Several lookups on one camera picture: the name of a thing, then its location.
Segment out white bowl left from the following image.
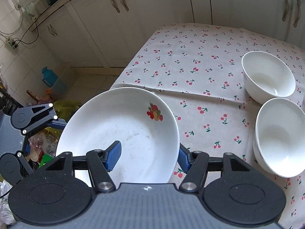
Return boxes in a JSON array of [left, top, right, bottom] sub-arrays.
[[241, 51, 296, 104]]

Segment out small white fruit-print dish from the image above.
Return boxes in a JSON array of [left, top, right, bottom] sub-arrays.
[[56, 87, 180, 186]]

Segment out blue plastic jug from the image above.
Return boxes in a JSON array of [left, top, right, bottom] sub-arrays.
[[41, 67, 58, 87]]

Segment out white power strip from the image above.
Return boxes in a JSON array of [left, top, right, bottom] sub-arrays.
[[6, 37, 18, 50]]

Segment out cherry-print tablecloth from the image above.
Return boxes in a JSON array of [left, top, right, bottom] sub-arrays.
[[111, 22, 305, 229]]

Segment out white kitchen cabinets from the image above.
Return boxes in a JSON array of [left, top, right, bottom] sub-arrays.
[[38, 0, 304, 68]]

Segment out white floral bowl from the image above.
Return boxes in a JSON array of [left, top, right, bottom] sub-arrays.
[[253, 98, 304, 178]]

